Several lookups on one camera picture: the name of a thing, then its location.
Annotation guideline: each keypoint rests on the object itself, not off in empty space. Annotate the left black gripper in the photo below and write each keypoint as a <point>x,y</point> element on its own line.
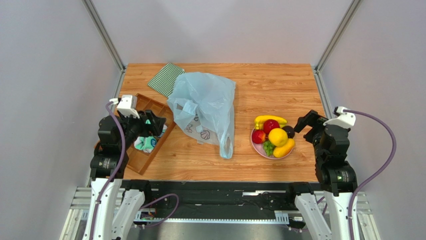
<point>155,126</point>

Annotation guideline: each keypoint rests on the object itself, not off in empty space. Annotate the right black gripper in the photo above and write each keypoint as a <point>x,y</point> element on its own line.
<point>312,119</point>

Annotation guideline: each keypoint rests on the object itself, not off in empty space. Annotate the dark avocado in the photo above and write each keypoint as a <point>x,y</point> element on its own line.
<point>289,131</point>

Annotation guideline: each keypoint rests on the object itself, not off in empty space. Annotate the yellow lemon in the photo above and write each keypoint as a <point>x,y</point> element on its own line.
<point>278,137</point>

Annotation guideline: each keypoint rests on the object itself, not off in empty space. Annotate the red apple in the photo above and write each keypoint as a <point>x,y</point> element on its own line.
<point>270,124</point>

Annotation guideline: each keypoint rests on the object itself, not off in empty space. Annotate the light blue plastic bag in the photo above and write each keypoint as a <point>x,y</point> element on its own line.
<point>203,107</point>

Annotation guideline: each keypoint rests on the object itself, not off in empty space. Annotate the red peach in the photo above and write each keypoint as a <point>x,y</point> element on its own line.
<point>258,136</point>

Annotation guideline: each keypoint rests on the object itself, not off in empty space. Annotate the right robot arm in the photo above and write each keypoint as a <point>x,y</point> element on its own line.
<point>337,179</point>

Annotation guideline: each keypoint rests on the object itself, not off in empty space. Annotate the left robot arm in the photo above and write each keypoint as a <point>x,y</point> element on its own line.
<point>105,221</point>

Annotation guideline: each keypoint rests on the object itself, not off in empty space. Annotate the teal white socks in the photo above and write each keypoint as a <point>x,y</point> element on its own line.
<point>147,144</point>

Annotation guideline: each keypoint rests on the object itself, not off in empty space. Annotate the green striped cloth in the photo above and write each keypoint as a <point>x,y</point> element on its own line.
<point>163,82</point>

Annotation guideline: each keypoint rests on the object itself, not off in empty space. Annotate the wooden compartment tray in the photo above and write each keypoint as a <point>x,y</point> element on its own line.
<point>111,151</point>

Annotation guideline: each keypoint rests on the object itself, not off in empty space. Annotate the yellow mango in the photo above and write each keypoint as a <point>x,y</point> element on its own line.
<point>282,151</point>

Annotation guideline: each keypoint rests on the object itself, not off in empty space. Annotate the green grapes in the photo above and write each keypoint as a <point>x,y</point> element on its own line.
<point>268,147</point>

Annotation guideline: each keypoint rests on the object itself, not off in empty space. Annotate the pink plate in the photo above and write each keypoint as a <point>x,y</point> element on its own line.
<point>259,149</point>

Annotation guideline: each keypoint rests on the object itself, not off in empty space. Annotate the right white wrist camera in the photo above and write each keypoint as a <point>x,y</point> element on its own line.
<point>343,119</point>

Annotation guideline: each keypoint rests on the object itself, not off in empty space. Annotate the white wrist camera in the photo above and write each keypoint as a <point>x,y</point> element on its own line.
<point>126,106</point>
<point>343,119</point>

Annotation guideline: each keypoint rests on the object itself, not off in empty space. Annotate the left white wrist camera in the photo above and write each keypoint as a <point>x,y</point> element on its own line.
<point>126,106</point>

